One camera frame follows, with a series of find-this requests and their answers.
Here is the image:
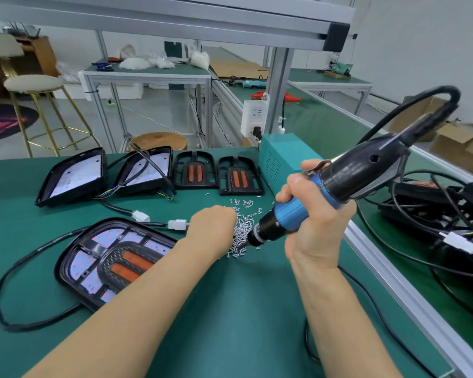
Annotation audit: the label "stack of unassembled lamp housings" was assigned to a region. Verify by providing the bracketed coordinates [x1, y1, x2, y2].
[35, 145, 177, 225]

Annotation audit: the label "brown wooden cabinet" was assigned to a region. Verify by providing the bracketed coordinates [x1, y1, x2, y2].
[12, 35, 60, 76]

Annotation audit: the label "white crumpled bag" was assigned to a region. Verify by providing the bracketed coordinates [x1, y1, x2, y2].
[190, 51, 211, 70]

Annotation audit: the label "person's left hand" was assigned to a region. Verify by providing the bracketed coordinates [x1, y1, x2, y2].
[185, 204, 239, 260]

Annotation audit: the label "small green workbench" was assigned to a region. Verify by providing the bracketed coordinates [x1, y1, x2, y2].
[83, 62, 214, 150]

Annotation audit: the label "person's right forearm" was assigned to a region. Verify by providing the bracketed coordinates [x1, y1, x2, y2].
[295, 259, 403, 378]

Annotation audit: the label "black cover orange strips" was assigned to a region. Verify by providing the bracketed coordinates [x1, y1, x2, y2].
[98, 241, 162, 288]
[173, 150, 219, 191]
[218, 155, 265, 196]

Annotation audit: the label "person's left forearm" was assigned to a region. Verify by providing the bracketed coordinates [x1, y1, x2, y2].
[24, 236, 222, 378]

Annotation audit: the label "blue black electric screwdriver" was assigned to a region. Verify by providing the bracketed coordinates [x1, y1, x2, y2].
[246, 85, 462, 247]

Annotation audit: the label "red tool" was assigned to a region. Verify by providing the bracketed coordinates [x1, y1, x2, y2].
[251, 91, 302, 104]

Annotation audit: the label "brown cardboard box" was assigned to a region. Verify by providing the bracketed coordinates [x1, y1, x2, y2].
[432, 122, 473, 180]
[390, 96, 450, 142]

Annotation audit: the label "white power strip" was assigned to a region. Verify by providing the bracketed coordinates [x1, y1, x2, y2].
[240, 98, 271, 142]

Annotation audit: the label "green workbench white legs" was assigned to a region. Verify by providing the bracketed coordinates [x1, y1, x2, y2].
[287, 68, 373, 115]

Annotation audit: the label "person's right hand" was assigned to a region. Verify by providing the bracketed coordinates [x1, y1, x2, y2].
[276, 159, 357, 268]

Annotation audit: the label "round beige stool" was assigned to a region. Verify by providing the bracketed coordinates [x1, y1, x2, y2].
[4, 73, 99, 158]

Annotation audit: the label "round brown wooden stool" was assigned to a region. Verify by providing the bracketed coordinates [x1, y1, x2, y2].
[130, 132, 189, 152]

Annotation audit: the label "colourful round rug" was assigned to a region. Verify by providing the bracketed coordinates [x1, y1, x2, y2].
[0, 103, 40, 144]

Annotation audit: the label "heap of small silver screws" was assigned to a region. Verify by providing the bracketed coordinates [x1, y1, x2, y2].
[224, 198, 265, 258]

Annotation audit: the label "aluminium shelf frame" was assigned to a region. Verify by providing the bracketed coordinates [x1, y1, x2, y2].
[0, 0, 356, 139]

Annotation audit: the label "teal power supply box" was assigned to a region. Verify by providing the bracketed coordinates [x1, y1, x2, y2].
[259, 134, 326, 197]

